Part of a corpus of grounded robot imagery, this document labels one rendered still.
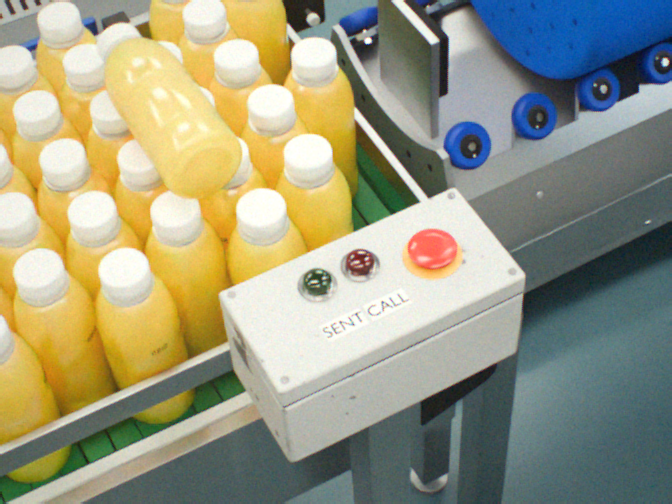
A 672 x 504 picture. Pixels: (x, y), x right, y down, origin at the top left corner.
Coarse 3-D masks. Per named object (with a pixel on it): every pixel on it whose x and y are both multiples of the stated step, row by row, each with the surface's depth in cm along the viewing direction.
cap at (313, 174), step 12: (288, 144) 106; (300, 144) 106; (312, 144) 106; (324, 144) 106; (288, 156) 105; (300, 156) 105; (312, 156) 105; (324, 156) 105; (288, 168) 106; (300, 168) 105; (312, 168) 105; (324, 168) 105; (300, 180) 106; (312, 180) 106
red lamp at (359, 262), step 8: (360, 248) 95; (352, 256) 94; (360, 256) 94; (368, 256) 94; (352, 264) 94; (360, 264) 94; (368, 264) 94; (352, 272) 94; (360, 272) 94; (368, 272) 94
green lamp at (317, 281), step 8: (312, 272) 94; (320, 272) 94; (328, 272) 94; (304, 280) 93; (312, 280) 93; (320, 280) 93; (328, 280) 93; (304, 288) 93; (312, 288) 93; (320, 288) 93; (328, 288) 93
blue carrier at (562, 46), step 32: (480, 0) 130; (512, 0) 124; (544, 0) 119; (576, 0) 113; (608, 0) 110; (640, 0) 112; (512, 32) 127; (544, 32) 121; (576, 32) 116; (608, 32) 113; (640, 32) 116; (544, 64) 124; (576, 64) 118
